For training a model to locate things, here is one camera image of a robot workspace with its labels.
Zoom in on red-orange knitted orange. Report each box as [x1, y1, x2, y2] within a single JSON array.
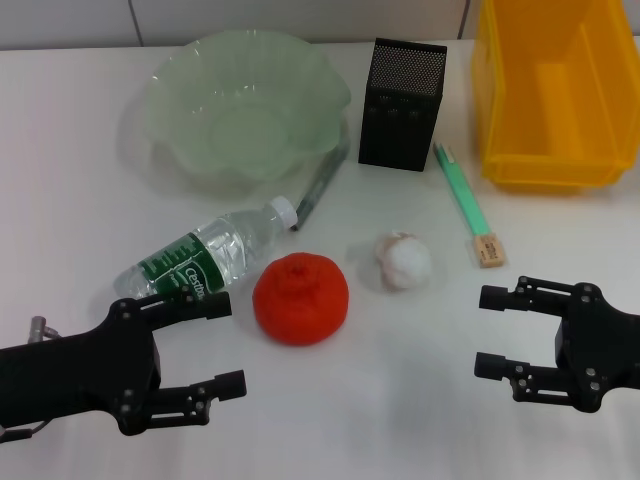
[[252, 253, 351, 347]]

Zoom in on white paper ball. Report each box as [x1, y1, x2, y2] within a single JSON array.
[[372, 229, 434, 291]]

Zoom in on black mesh pen holder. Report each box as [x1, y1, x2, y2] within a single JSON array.
[[357, 37, 449, 173]]

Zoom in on dark grey marker pen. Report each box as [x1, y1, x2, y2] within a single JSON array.
[[288, 144, 350, 232]]

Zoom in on clear green-label water bottle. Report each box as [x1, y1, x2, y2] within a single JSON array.
[[112, 196, 300, 311]]

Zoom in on metal left wrist plug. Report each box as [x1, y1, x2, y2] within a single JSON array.
[[27, 315, 64, 342]]

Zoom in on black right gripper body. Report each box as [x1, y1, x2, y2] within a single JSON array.
[[552, 282, 640, 414]]

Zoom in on yellow plastic bin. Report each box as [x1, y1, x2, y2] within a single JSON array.
[[472, 0, 640, 194]]

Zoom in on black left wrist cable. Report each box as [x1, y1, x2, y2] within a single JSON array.
[[0, 421, 51, 444]]

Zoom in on tan eraser block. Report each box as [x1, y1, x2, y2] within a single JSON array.
[[471, 234, 509, 270]]

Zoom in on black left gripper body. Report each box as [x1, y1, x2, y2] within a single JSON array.
[[0, 298, 164, 437]]

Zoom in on green glass fruit bowl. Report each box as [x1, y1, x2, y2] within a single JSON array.
[[144, 28, 354, 199]]

